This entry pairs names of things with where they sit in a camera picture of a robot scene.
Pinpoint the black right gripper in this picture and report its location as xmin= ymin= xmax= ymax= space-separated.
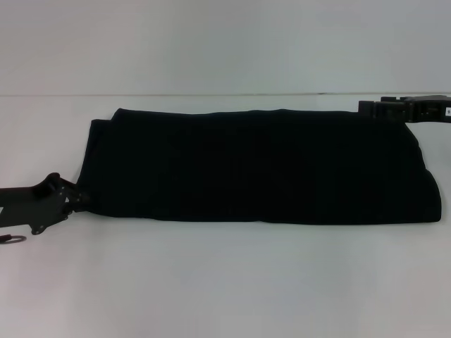
xmin=358 ymin=94 xmax=451 ymax=124

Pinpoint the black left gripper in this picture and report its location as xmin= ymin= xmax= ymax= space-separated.
xmin=0 ymin=172 xmax=91 ymax=236

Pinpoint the black t-shirt with FREE print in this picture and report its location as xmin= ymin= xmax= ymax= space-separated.
xmin=76 ymin=107 xmax=443 ymax=225

